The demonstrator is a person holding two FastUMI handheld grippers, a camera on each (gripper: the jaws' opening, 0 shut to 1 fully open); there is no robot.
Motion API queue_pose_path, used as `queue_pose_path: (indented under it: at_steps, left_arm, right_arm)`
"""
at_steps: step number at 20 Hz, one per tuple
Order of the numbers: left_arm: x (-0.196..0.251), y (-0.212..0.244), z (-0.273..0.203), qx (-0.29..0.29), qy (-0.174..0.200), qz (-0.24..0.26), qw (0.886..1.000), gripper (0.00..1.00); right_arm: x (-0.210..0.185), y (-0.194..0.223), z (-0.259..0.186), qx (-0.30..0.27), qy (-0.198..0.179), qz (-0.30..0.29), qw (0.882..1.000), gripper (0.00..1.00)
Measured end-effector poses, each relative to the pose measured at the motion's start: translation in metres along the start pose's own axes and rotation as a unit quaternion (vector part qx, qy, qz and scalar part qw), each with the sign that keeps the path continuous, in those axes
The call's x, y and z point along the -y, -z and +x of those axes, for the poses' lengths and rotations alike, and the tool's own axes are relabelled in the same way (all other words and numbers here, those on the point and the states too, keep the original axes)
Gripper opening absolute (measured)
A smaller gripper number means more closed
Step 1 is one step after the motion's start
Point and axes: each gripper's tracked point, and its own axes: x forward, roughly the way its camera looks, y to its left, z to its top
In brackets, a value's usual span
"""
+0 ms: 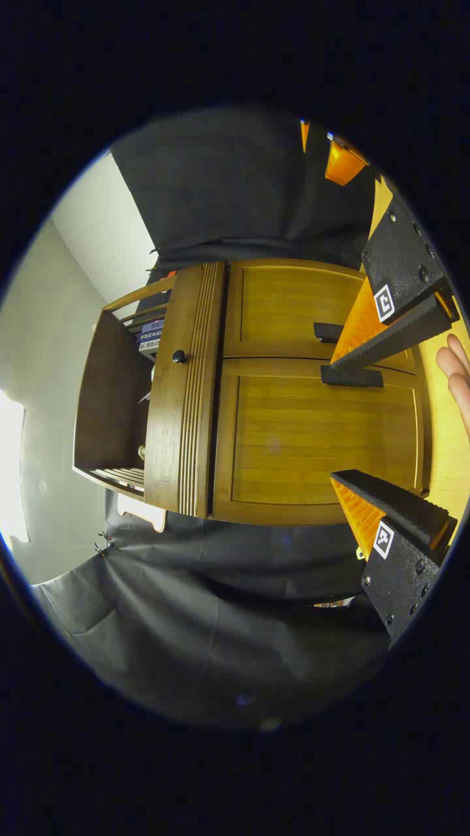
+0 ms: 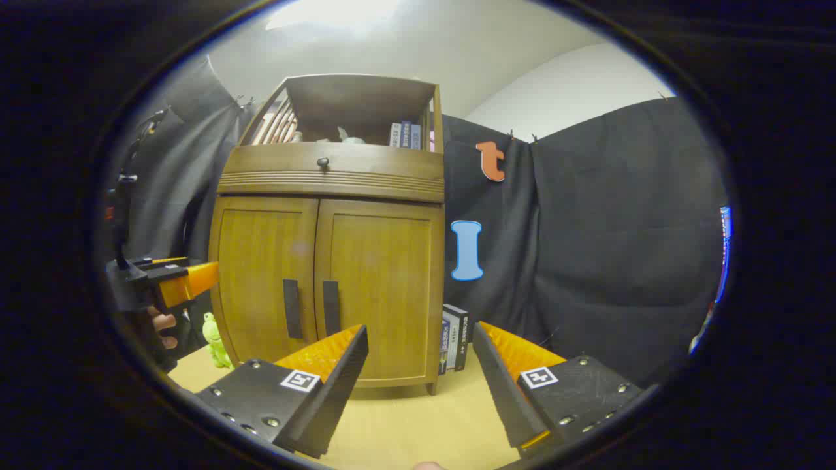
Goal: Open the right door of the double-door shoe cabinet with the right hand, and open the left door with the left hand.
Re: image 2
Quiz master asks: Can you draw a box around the black box with white label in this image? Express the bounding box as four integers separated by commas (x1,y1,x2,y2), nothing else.
444,304,471,373

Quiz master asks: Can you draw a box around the white crumpled object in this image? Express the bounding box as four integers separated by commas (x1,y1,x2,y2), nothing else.
317,127,366,145

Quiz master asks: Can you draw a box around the black door handle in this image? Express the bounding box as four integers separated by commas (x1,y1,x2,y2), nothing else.
322,281,342,337
283,279,303,340

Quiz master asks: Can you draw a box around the wooden shoe cabinet door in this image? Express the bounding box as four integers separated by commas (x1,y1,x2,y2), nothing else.
315,199,446,387
209,196,319,366

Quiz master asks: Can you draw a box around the black stand with cables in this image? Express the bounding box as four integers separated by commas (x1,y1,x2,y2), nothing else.
106,108,169,270

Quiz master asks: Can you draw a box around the green frog plush toy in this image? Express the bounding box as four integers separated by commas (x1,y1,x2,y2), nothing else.
202,312,234,370

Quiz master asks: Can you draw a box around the black backdrop cloth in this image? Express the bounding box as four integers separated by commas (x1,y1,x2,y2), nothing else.
104,55,729,392

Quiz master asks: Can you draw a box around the wooden double-door shoe cabinet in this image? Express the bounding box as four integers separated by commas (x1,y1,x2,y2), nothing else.
208,73,446,396

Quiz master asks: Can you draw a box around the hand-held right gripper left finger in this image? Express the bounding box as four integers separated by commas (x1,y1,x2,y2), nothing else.
195,324,370,460

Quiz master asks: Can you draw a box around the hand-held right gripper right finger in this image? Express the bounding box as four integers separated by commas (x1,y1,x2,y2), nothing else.
472,321,644,459

